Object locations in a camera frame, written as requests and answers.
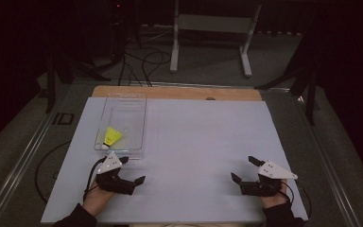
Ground person's right hand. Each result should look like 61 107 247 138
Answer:
259 179 289 210

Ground white metal stand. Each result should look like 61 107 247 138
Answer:
169 0 263 79

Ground black rectangular floor bracket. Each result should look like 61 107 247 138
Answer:
52 112 76 126

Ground black tripod stand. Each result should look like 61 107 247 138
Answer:
45 51 112 114
254 29 320 127

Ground person's left hand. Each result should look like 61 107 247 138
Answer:
82 183 116 218

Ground clear plastic box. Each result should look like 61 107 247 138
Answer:
94 93 147 160

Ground yellow shuttlecock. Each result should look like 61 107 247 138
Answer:
101 126 124 150

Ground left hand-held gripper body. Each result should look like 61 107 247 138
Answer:
95 151 136 196

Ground black cable loop on floor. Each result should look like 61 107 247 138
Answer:
34 141 72 204

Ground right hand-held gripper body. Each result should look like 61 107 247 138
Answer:
239 160 299 198

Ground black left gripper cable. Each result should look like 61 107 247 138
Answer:
82 156 108 202

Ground black floor cables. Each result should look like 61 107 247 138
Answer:
117 48 173 88

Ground metal floor rail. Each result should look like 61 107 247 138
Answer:
0 89 69 227
296 93 362 227

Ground white table cover sheet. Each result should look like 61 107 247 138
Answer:
41 96 309 225

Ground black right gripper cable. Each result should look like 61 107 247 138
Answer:
282 180 313 219

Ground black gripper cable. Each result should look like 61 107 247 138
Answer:
82 156 108 202
282 180 313 219

